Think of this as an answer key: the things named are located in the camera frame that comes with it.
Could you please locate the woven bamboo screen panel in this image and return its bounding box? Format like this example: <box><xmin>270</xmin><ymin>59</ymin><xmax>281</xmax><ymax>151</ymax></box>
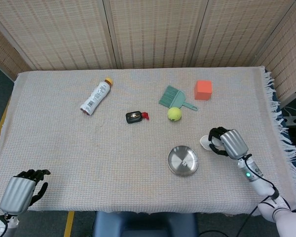
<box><xmin>0</xmin><ymin>14</ymin><xmax>37</xmax><ymax>82</ymax></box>
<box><xmin>0</xmin><ymin>0</ymin><xmax>119</xmax><ymax>71</ymax></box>
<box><xmin>189</xmin><ymin>0</ymin><xmax>296</xmax><ymax>69</ymax></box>
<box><xmin>103</xmin><ymin>0</ymin><xmax>209</xmax><ymax>70</ymax></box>
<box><xmin>254</xmin><ymin>0</ymin><xmax>296</xmax><ymax>104</ymax></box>

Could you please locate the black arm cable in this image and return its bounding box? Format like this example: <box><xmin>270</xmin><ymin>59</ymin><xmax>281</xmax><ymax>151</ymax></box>
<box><xmin>244</xmin><ymin>153</ymin><xmax>280</xmax><ymax>237</ymax></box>

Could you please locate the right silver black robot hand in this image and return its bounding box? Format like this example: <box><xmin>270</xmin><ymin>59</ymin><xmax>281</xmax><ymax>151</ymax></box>
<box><xmin>208</xmin><ymin>126</ymin><xmax>249</xmax><ymax>159</ymax></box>

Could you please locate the black red small gadget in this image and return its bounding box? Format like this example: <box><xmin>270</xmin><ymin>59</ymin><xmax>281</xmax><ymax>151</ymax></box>
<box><xmin>125</xmin><ymin>111</ymin><xmax>150</xmax><ymax>124</ymax></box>

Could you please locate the yellow tennis ball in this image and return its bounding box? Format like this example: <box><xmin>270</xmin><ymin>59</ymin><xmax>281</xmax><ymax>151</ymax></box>
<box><xmin>167</xmin><ymin>107</ymin><xmax>183</xmax><ymax>122</ymax></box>

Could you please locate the beige waffle weave tablecloth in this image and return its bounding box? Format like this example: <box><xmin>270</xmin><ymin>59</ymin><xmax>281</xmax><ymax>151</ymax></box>
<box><xmin>0</xmin><ymin>65</ymin><xmax>296</xmax><ymax>218</ymax></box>

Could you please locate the white metal stand foot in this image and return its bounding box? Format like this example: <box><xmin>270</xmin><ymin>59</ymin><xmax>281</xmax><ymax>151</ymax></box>
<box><xmin>283</xmin><ymin>108</ymin><xmax>296</xmax><ymax>128</ymax></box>

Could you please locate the green plastic hand brush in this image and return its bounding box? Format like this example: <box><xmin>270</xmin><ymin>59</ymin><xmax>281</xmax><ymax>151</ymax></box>
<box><xmin>158</xmin><ymin>85</ymin><xmax>198</xmax><ymax>112</ymax></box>

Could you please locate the orange foam cube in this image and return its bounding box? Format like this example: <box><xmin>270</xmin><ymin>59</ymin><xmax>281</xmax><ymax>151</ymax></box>
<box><xmin>194</xmin><ymin>80</ymin><xmax>213</xmax><ymax>101</ymax></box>

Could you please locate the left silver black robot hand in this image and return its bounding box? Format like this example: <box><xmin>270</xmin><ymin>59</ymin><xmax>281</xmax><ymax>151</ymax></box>
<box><xmin>0</xmin><ymin>169</ymin><xmax>51</xmax><ymax>215</ymax></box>

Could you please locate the round stainless steel plate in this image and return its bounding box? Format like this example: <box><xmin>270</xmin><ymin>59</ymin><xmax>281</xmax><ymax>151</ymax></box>
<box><xmin>167</xmin><ymin>145</ymin><xmax>199</xmax><ymax>177</ymax></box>

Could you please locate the white labelled bottle yellow cap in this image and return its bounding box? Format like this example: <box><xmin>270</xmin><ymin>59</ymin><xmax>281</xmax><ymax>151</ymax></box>
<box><xmin>80</xmin><ymin>77</ymin><xmax>114</xmax><ymax>116</ymax></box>

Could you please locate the white paper cup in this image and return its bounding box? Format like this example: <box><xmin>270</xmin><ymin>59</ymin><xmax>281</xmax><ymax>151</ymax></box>
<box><xmin>199</xmin><ymin>135</ymin><xmax>224</xmax><ymax>151</ymax></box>

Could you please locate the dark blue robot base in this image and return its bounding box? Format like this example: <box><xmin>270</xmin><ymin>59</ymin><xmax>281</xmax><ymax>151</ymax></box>
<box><xmin>92</xmin><ymin>211</ymin><xmax>200</xmax><ymax>237</ymax></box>

